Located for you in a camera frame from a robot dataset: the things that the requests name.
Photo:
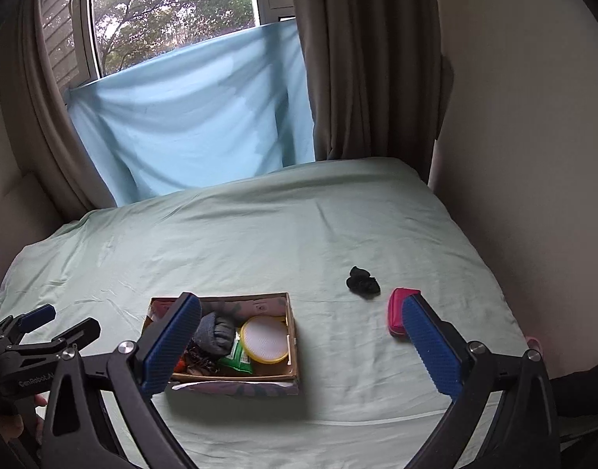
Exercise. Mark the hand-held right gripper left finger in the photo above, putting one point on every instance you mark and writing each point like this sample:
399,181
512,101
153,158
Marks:
169,347

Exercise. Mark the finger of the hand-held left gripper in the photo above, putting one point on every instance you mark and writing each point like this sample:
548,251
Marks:
37,315
76,332

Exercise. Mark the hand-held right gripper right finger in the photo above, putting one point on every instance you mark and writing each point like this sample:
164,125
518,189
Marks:
433,347

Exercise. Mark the orange pompom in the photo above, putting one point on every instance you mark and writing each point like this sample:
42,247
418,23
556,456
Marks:
181,365

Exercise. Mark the dark patterned cloth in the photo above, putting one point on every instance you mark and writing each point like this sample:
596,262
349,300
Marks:
201,359

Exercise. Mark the grey sock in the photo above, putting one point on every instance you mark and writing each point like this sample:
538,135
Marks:
215,334

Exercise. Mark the pink pouch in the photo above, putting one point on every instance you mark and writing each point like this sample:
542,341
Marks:
396,312

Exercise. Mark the green tissue packet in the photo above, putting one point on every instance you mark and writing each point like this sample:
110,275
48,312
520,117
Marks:
236,359

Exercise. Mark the cardboard box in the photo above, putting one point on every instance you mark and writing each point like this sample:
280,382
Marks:
230,387

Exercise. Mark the yellow round mirror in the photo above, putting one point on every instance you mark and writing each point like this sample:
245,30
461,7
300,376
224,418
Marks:
265,339

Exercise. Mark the black sock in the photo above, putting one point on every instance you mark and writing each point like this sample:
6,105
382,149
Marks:
362,282

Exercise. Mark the person's left hand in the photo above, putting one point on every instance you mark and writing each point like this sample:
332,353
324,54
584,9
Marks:
6,429

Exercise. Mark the white headboard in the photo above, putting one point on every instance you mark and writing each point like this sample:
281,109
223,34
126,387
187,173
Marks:
20,210

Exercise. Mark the pale green bed sheet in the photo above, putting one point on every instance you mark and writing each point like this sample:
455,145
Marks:
279,234

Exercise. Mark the narrow brown curtain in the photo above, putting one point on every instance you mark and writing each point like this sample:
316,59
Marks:
54,132

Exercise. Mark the light blue hanging sheet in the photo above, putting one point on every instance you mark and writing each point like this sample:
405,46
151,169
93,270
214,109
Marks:
181,117

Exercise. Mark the window shutter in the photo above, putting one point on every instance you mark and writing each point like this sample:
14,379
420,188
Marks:
64,24

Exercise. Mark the wide brown curtain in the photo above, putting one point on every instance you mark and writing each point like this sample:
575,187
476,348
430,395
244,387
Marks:
372,58

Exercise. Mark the tree outside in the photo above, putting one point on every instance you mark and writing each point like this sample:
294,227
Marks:
172,10

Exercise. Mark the window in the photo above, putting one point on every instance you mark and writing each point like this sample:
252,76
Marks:
181,10

